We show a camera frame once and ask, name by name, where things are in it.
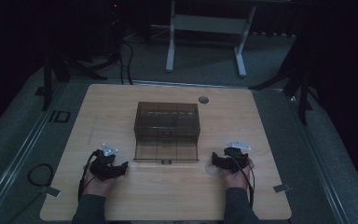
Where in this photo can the grey tape piece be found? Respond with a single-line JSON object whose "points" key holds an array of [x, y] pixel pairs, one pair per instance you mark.
{"points": [[282, 188], [52, 191]]}

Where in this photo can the brown transparent storage box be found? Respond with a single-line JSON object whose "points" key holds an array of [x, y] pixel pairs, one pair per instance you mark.
{"points": [[166, 130]]}

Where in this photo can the black tape floor mark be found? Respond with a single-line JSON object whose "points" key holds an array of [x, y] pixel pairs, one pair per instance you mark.
{"points": [[59, 116]]}

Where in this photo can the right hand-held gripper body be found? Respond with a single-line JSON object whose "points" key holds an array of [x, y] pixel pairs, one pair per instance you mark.
{"points": [[234, 158]]}

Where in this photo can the black tripod stand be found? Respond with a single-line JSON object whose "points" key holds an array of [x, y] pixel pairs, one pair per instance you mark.
{"points": [[54, 71], [298, 84]]}

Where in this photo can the person's left hand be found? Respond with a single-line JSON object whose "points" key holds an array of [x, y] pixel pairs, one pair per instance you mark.
{"points": [[97, 184]]}

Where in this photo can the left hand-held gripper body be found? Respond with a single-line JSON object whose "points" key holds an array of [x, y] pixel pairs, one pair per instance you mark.
{"points": [[103, 165]]}

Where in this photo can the white metal table frame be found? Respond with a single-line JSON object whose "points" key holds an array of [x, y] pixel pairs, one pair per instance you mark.
{"points": [[209, 25]]}

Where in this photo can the grey table grommet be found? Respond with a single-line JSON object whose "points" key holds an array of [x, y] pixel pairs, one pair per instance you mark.
{"points": [[203, 100]]}

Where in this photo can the clear tape roll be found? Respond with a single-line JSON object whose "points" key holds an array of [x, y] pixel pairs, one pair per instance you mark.
{"points": [[212, 170]]}

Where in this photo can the person's right hand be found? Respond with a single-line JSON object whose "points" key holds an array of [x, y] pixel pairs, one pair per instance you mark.
{"points": [[237, 179]]}

